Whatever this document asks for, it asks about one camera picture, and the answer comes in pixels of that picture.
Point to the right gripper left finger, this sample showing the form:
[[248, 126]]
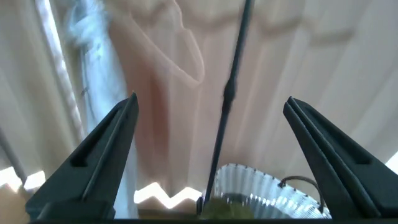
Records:
[[93, 168]]

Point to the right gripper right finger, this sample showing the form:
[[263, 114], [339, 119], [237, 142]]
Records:
[[335, 168]]

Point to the pale grey shorts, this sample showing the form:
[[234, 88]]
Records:
[[102, 77]]

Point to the white laundry basket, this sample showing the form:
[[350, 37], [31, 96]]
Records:
[[248, 183]]

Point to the black clothes rack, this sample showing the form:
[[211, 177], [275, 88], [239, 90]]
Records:
[[230, 90]]

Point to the pink clothes hanger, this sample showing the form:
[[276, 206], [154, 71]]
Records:
[[192, 74]]

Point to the beige curtain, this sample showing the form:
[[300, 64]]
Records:
[[295, 77]]

